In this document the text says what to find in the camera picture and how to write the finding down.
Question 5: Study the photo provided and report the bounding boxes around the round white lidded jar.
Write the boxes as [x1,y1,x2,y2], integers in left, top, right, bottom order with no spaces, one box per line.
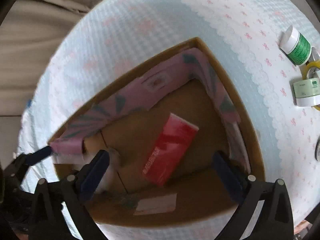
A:
[315,137,320,162]

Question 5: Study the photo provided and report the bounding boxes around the open cardboard box pink lining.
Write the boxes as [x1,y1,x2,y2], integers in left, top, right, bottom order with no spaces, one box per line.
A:
[49,37,265,228]

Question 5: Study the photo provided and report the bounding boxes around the red rectangular box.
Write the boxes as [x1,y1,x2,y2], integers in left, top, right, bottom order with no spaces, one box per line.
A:
[142,113,199,186]

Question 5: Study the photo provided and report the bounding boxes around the beige curtain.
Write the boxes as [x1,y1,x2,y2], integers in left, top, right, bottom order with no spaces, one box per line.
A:
[1,0,101,116]

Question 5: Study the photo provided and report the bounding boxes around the blue checked floral bedsheet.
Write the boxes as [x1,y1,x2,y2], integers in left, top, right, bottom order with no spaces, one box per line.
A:
[18,0,319,225]

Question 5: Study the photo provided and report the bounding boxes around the gray sofa backrest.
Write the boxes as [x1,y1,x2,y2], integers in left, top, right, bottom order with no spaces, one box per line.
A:
[0,116,21,168]

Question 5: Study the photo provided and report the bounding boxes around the small pale green cream jar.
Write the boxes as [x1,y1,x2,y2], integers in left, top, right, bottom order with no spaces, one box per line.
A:
[293,77,320,107]

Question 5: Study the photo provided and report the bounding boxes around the yellow tape roll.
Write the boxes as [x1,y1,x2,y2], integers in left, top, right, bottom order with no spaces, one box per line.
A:
[302,60,319,111]

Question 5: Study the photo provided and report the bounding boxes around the green label white jar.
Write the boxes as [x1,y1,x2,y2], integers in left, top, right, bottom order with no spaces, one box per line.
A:
[279,25,312,66]

